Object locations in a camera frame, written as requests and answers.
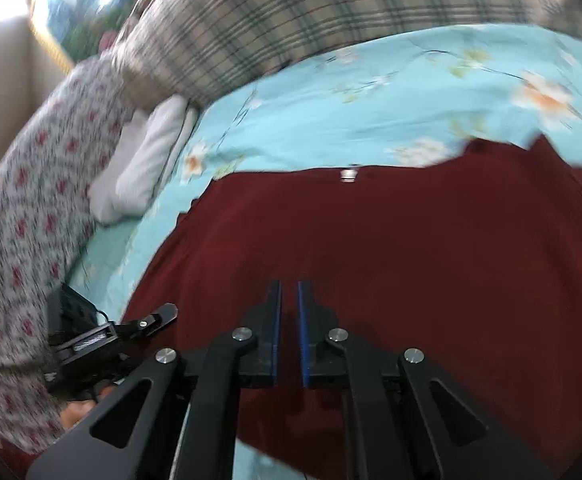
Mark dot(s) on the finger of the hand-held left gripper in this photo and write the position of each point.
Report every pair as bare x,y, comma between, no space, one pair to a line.
153,317

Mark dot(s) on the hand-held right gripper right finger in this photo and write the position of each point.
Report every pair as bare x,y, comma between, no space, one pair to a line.
316,340

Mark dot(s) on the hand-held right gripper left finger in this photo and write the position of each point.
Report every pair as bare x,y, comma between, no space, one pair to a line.
263,340

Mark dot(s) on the maroon hooded sweatshirt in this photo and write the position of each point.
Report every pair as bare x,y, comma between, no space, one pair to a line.
396,270

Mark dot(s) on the person's left hand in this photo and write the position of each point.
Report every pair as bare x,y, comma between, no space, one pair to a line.
76,412

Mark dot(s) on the white quilt with red flowers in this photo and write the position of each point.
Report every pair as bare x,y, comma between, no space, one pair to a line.
26,200

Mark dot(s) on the white folded cloth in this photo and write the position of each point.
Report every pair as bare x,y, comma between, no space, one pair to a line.
141,165

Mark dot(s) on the light blue floral bedsheet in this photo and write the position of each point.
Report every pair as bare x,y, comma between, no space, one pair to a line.
346,105

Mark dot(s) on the plaid pillow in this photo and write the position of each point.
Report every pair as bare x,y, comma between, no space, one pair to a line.
281,15

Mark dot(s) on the framed wall picture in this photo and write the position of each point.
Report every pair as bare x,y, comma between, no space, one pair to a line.
86,5

